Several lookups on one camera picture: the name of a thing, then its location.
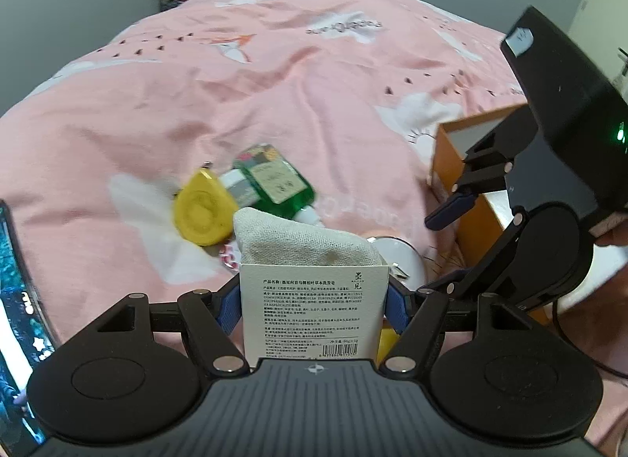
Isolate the small white grey tube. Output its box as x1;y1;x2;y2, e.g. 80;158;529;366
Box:
218;168;256;207

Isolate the pink printed blanket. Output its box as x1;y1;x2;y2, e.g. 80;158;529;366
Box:
0;0;628;457

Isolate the tablet with lit screen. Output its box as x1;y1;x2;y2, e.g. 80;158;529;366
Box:
0;199;60;457

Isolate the small yellow object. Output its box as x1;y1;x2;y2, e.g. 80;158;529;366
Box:
376;322;400;364

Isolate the black cable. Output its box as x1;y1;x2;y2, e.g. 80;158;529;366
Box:
553;297;628;380

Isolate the person's right hand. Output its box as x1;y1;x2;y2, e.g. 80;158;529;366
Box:
596;221;628;248

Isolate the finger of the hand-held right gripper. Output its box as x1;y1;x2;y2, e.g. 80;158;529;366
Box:
424;128;516;232
416;209;527;302

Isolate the green liquid bottle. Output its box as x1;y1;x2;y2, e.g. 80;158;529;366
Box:
232;143;325;227

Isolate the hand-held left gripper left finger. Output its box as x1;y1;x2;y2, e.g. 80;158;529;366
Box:
91;283;249;378

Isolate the white round compact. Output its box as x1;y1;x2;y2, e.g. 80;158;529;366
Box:
367;235;427;291

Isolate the beige cloth pouch white sleeve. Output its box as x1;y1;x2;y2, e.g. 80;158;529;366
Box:
232;207;392;370

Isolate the orange box white inside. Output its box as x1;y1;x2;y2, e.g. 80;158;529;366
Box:
429;104;555;326

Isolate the yellow teardrop-shaped case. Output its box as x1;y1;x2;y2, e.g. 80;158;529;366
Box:
172;167;235;248

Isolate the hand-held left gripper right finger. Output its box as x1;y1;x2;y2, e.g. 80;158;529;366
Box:
378;278;540;378

